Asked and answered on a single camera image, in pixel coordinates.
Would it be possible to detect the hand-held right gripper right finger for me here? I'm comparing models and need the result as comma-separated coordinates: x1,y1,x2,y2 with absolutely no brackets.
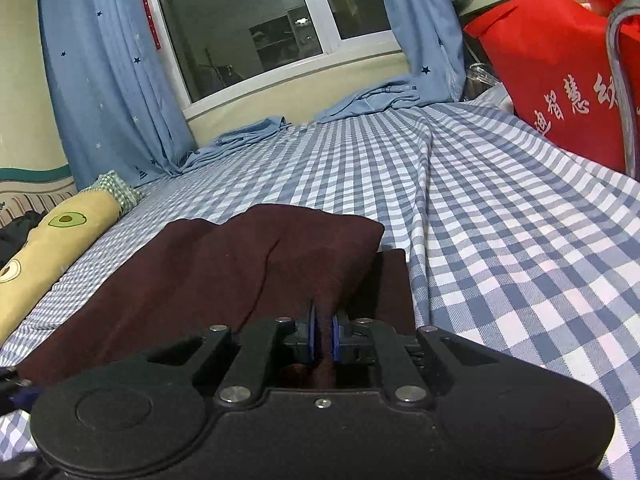
330,310,501,407

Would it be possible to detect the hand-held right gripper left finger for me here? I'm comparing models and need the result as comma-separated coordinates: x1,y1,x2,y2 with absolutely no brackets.
145,302,331,407

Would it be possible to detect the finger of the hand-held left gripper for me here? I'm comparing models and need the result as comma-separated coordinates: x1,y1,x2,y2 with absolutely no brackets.
0,366,34,416

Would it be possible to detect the maroon shirt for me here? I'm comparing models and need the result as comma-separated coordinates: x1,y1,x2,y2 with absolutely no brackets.
17,204,416,392

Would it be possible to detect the dark cloth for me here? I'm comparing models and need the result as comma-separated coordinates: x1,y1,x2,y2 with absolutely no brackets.
0,210,47,267

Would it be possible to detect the yellow avocado print pillow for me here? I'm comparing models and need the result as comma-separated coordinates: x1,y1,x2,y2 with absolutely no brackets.
0,191,124,344

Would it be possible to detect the blue white checked bedsheet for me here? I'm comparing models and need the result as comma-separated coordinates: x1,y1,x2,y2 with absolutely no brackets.
0,102,640,480

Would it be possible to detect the striped cloth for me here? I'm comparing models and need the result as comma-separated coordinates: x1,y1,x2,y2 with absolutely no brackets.
0,190,78,231

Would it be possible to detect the clear plastic bag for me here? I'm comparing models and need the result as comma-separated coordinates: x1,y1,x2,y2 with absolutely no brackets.
462,62,516,111

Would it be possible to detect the white framed window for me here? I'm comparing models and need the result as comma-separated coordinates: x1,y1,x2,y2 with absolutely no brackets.
147,0,408,121

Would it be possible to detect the blue star curtain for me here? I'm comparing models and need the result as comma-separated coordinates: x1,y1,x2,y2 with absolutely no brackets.
312,0,468,124
37,0,293,177

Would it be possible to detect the red label strip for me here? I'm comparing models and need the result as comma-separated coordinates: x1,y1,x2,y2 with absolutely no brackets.
141,0,162,52

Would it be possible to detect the metal chair frame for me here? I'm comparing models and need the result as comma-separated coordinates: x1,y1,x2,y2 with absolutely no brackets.
605,2,640,181

